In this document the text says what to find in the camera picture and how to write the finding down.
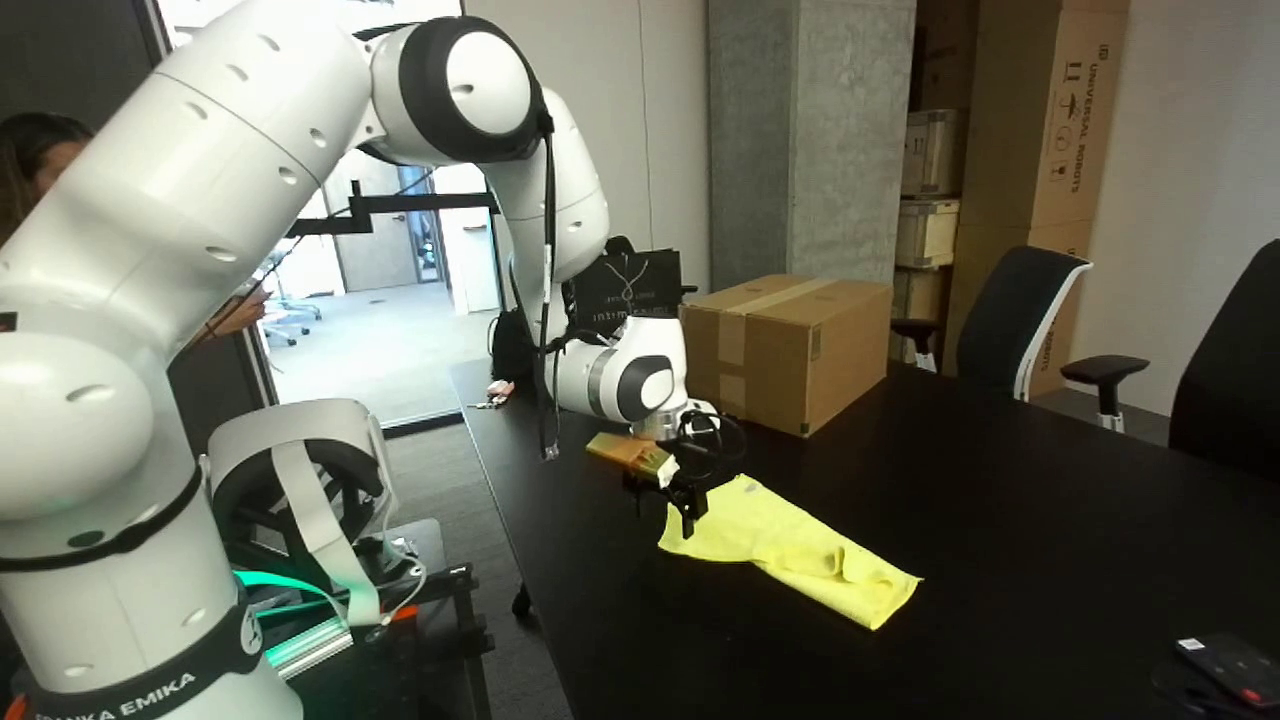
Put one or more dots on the black office chair white frame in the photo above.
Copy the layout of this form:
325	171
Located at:
1021	312

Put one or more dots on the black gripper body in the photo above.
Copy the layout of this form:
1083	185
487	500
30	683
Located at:
703	452

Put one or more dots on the tall brown board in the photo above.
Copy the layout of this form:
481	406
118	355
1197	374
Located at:
993	163

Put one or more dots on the black high-back chair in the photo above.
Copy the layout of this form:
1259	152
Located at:
1233	374

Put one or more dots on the small cardboard box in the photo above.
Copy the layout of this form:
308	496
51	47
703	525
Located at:
928	149
927	233
921	292

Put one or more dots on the yellow terry towel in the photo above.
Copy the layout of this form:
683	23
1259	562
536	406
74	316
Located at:
787	545

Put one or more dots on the tall printed cardboard box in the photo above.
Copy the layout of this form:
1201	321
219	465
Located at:
1077	123

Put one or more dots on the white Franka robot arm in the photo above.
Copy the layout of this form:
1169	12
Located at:
200	173

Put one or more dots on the black device with red button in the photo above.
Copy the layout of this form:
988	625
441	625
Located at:
1221	672

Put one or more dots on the brown cardboard shipping box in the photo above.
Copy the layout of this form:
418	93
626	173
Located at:
787	346

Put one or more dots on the tan wrist camera box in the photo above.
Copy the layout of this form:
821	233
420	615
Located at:
634	452

